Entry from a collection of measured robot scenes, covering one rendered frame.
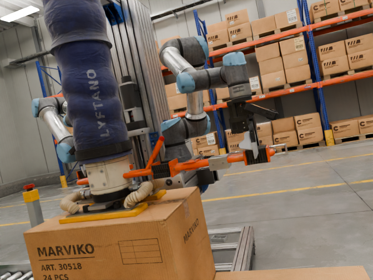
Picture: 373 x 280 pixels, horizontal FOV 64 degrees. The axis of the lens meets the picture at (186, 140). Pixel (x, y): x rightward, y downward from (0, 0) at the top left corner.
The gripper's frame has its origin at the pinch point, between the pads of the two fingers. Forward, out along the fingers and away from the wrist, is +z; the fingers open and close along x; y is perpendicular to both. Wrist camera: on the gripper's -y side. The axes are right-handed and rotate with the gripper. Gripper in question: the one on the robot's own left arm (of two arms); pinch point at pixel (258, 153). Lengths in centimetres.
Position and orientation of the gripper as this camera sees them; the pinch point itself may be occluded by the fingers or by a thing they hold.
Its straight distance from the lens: 105.8
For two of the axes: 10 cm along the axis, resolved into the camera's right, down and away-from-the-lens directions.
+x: -3.1, 1.1, -9.5
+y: -9.3, 1.8, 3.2
